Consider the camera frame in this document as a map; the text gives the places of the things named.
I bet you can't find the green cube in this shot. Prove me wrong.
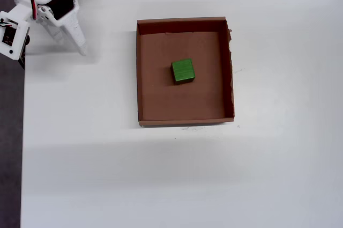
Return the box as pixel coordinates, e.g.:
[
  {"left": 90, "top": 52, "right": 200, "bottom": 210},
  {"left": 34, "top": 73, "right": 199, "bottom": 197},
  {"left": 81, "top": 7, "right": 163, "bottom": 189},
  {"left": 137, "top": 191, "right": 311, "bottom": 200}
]
[{"left": 170, "top": 57, "right": 196, "bottom": 86}]

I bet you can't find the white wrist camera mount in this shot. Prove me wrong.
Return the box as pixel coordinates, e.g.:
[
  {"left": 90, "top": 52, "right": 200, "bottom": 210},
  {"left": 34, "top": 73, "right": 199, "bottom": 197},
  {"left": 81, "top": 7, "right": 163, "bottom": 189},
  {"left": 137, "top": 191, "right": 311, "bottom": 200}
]
[{"left": 0, "top": 4, "right": 31, "bottom": 70}]

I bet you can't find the brown cardboard box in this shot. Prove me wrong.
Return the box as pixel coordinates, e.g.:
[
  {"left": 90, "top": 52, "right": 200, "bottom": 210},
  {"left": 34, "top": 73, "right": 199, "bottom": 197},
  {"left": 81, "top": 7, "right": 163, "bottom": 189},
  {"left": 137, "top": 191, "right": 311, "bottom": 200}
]
[{"left": 136, "top": 16, "right": 236, "bottom": 128}]

